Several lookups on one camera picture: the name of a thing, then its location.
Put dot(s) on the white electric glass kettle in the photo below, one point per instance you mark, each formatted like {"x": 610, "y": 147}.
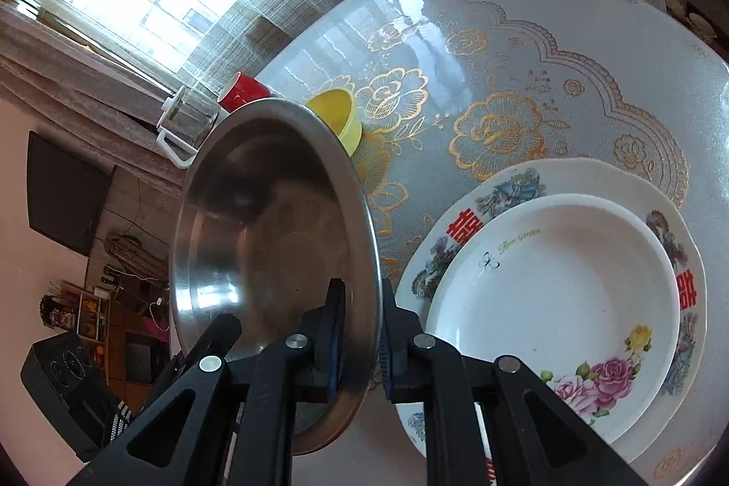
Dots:
{"x": 191, "y": 121}

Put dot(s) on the white rose print plate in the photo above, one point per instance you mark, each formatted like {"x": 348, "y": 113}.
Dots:
{"x": 558, "y": 292}

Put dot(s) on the red mug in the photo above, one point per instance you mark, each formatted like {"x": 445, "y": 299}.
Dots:
{"x": 242, "y": 90}

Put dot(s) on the white plate with red characters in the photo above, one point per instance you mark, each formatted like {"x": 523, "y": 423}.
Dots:
{"x": 512, "y": 184}

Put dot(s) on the wooden media cabinet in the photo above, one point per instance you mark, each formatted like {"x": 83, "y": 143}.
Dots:
{"x": 136, "y": 326}

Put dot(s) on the yellow plastic bowl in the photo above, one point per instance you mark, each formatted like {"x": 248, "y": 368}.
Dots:
{"x": 341, "y": 116}

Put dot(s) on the stainless steel bowl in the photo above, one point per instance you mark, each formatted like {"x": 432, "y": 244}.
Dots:
{"x": 256, "y": 235}

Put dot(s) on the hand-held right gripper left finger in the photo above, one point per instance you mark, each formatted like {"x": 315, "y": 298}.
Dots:
{"x": 336, "y": 343}

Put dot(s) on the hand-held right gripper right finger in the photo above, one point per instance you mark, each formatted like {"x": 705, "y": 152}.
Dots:
{"x": 390, "y": 349}

